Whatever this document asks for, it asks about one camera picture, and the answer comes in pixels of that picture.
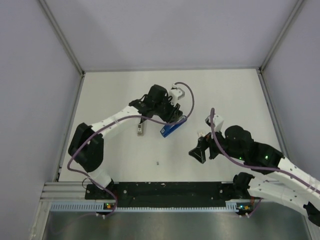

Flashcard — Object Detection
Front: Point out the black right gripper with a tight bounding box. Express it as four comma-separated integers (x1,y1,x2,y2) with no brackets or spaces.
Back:
188,124,246,163

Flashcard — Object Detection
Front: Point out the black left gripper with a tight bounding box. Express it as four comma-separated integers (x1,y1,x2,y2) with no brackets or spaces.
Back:
153,95,181,124

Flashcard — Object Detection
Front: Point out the grey and black stapler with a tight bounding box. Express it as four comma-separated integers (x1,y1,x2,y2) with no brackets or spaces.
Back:
137,121,146,137

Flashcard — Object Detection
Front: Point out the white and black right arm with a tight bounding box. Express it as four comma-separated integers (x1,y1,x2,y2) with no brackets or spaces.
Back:
188,125,320,226

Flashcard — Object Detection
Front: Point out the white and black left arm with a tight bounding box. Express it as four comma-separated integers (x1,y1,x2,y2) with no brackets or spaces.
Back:
68,84,185,199

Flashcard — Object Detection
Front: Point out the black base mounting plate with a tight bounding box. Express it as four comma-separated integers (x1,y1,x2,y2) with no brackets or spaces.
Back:
84,181,253,208

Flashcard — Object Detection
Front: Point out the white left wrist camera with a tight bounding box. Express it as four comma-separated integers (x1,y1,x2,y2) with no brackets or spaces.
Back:
168,83,185,103

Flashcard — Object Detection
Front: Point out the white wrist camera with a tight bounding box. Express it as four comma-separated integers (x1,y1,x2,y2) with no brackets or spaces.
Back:
205,114,224,132
168,83,185,103

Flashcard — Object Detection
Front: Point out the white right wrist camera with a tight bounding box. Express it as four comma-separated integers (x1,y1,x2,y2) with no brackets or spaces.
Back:
205,114,224,132

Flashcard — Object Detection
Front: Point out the aluminium frame post left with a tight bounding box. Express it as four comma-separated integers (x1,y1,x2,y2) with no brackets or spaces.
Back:
36,0,85,77

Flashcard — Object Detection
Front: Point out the aluminium frame post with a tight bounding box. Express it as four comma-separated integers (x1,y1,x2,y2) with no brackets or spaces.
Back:
36,0,85,77
258,0,307,74

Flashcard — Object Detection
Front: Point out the aluminium frame rail front left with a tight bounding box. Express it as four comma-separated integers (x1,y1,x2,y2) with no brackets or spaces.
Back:
40,182,90,201

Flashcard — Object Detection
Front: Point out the light blue slotted cable duct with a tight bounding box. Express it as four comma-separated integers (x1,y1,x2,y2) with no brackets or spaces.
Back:
50,201,239,213

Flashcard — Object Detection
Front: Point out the aluminium frame post right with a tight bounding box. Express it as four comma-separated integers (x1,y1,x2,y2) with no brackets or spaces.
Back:
258,0,307,74

